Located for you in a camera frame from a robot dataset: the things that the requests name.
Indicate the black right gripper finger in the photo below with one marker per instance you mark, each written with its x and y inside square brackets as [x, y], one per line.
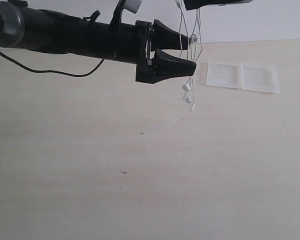
[197, 4]

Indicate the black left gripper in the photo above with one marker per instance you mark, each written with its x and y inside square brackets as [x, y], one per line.
[131, 43]

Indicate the white wired earphones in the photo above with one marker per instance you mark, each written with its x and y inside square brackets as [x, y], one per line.
[193, 52]

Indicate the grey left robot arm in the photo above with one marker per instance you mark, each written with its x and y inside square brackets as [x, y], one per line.
[49, 32]

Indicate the clear plastic storage case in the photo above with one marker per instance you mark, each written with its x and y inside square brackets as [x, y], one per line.
[255, 77]

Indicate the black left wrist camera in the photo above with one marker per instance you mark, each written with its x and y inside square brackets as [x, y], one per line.
[127, 10]

